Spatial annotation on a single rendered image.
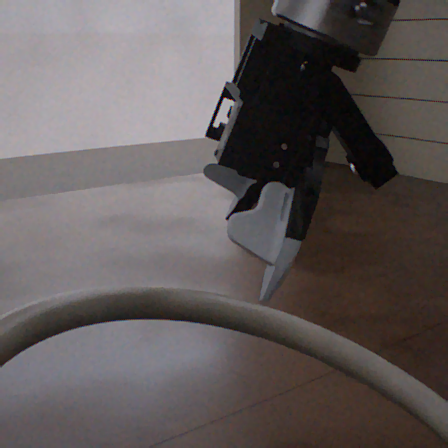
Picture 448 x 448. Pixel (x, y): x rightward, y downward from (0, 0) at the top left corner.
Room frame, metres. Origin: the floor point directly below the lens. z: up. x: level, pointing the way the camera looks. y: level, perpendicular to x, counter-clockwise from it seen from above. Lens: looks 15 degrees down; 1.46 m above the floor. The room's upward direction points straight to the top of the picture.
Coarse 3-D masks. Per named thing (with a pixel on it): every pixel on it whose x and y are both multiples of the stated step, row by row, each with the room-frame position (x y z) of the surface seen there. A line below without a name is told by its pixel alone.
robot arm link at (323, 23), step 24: (288, 0) 0.48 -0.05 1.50; (312, 0) 0.46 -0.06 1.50; (336, 0) 0.46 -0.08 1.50; (360, 0) 0.46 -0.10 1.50; (384, 0) 0.47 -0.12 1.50; (288, 24) 0.50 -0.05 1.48; (312, 24) 0.46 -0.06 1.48; (336, 24) 0.46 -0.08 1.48; (360, 24) 0.46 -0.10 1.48; (384, 24) 0.48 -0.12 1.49; (360, 48) 0.47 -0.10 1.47
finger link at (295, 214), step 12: (312, 156) 0.48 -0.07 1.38; (324, 156) 0.48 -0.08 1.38; (300, 168) 0.48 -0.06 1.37; (312, 168) 0.47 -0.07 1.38; (300, 180) 0.47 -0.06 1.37; (312, 180) 0.47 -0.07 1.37; (300, 192) 0.47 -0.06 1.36; (312, 192) 0.47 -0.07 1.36; (300, 204) 0.47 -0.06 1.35; (312, 204) 0.46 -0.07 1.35; (300, 216) 0.46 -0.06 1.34; (288, 228) 0.46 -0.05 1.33; (300, 228) 0.46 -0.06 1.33; (300, 240) 0.46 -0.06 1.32
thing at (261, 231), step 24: (264, 192) 0.48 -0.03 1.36; (288, 192) 0.48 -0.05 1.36; (240, 216) 0.46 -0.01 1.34; (264, 216) 0.47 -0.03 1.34; (288, 216) 0.47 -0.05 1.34; (240, 240) 0.46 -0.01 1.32; (264, 240) 0.46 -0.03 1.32; (288, 240) 0.46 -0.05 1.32; (288, 264) 0.46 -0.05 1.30; (264, 288) 0.46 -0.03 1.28
